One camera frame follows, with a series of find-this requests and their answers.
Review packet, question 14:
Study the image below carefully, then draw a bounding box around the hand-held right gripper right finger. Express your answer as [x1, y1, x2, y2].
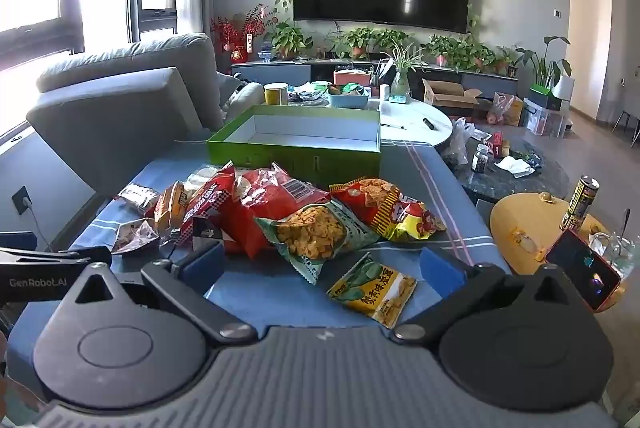
[391, 248, 593, 343]

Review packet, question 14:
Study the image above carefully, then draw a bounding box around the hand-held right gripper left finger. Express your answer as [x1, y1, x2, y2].
[60, 240, 258, 343]

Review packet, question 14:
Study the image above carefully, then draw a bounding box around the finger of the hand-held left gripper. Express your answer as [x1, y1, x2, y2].
[159, 215, 224, 261]

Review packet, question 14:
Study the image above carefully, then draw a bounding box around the orange snack packet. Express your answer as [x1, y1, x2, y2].
[154, 181, 192, 233]

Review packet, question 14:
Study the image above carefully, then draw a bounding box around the small yellow snack packet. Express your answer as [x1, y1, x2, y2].
[326, 252, 418, 330]

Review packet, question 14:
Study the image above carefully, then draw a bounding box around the red yellow cracker bag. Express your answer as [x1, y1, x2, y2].
[329, 178, 447, 243]

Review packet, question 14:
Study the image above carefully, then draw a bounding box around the green cardboard box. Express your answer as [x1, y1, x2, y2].
[206, 104, 383, 189]

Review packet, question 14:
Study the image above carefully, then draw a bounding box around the green cracker snack bag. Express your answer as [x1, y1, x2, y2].
[254, 200, 381, 286]

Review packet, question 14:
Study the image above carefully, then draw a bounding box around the clear crumpled snack packet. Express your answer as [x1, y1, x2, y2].
[111, 218, 161, 255]

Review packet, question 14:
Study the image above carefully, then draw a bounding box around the white brown snack packet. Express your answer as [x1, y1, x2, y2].
[116, 184, 161, 215]

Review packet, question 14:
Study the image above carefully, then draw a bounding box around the yellow round side table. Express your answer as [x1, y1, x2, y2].
[490, 192, 623, 309]

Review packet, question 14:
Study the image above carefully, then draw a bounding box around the glass jar with dark lid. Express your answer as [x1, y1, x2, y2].
[471, 144, 491, 173]

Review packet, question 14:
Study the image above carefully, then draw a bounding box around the dark marble round table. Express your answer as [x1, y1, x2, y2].
[447, 138, 571, 201]

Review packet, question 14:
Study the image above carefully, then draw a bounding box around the white tissue paper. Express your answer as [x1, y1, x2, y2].
[495, 155, 535, 179]

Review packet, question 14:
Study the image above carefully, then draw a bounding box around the white plastic bag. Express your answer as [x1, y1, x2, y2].
[442, 118, 476, 166]

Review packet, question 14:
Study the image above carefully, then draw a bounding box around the small red box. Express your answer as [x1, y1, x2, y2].
[487, 133, 511, 157]

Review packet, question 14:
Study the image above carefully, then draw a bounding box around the red cased phone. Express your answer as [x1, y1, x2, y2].
[544, 229, 622, 313]

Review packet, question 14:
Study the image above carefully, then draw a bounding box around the grey sofa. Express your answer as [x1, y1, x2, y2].
[25, 32, 266, 196]

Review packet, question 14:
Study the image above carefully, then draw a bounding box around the white oval coffee table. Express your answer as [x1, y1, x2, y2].
[260, 95, 455, 149]

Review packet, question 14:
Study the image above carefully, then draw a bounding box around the blue green wrapper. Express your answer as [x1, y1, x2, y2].
[515, 150, 544, 169]

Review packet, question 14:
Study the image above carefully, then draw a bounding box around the yellow tin can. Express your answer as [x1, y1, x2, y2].
[263, 82, 289, 106]

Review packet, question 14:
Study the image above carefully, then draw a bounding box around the yellow black drink can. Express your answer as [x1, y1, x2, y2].
[560, 177, 601, 231]

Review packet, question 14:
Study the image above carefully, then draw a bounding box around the crumpled clear plastic wrap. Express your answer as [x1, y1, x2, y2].
[289, 90, 328, 106]

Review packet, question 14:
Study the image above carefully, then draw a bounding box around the glass cup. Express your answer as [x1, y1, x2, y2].
[590, 230, 636, 279]

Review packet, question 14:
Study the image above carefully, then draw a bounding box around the open cardboard box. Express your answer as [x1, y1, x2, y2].
[422, 78, 483, 109]

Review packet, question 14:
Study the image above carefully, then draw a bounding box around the grey television cabinet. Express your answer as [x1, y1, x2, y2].
[231, 58, 519, 97]

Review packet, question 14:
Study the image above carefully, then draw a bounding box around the clear storage box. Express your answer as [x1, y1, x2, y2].
[525, 105, 567, 137]

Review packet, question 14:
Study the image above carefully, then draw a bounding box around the metal spoon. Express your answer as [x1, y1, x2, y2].
[619, 208, 632, 255]

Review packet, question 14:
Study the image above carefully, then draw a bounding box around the blue plastic basket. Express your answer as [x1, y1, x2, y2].
[327, 92, 371, 109]

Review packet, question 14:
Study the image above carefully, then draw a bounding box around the glass vase with spider plant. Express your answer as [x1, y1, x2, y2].
[385, 40, 428, 101]

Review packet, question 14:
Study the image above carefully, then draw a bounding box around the red flower decoration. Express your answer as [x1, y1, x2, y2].
[210, 5, 278, 63]

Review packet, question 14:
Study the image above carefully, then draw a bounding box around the potted pothos plant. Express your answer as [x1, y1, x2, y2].
[375, 29, 408, 53]
[425, 35, 468, 68]
[495, 48, 521, 76]
[465, 40, 501, 71]
[270, 20, 313, 58]
[345, 28, 381, 58]

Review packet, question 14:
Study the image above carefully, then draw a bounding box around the pink box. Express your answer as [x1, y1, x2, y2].
[333, 70, 373, 87]

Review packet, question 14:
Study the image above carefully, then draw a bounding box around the white pot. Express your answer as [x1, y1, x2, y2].
[552, 75, 576, 101]

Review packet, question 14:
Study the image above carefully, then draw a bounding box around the large leaf floor plant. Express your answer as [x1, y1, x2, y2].
[515, 35, 573, 96]

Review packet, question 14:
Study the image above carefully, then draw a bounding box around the wall socket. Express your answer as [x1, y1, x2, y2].
[11, 186, 33, 215]

